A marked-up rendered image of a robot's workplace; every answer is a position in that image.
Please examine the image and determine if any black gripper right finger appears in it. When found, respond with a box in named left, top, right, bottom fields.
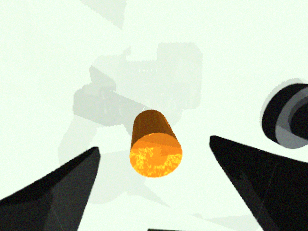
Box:
left=208, top=135, right=308, bottom=231

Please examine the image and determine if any orange knob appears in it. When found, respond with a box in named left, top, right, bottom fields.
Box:
left=130, top=110, right=183, bottom=177

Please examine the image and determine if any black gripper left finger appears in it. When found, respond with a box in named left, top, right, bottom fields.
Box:
left=0, top=146, right=101, bottom=231

